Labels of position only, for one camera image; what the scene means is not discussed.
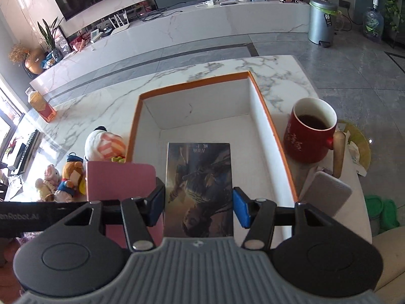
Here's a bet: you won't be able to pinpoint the red coffee mug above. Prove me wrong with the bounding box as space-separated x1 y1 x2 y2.
283 98 346 178

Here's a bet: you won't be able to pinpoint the brown bear plush sailor outfit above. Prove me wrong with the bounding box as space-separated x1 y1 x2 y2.
54 152 85 202

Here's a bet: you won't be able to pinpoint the copper vase with dried flowers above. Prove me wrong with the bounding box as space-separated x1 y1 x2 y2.
8 44 45 76

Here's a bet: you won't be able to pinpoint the yellow plastic coin case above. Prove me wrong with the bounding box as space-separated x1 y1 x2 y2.
78 174 87 196

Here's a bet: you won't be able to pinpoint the potted green plant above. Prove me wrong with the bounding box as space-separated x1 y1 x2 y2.
37 17 63 63

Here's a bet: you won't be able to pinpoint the black keyboard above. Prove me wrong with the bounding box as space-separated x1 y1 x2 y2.
13 130 41 175

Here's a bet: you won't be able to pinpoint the white panda plush striped pants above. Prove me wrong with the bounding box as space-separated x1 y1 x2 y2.
85 126 126 161

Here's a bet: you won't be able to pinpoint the orange crochet fruit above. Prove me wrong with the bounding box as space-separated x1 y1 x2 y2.
111 156 126 163

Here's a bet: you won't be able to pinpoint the pink notebook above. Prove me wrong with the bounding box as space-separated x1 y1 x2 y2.
87 161 163 246

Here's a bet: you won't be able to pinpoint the grey pedal trash bin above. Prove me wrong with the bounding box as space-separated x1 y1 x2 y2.
308 0 338 48

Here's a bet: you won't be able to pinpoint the orange and white storage box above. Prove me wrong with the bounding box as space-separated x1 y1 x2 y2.
125 71 299 248

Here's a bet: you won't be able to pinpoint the white wifi router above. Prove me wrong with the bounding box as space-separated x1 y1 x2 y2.
108 10 130 35

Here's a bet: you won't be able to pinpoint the large water bottle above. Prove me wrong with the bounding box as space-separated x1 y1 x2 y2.
362 0 384 43

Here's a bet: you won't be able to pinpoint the crochet bunny doll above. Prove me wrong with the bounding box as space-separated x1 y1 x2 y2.
35 164 62 202

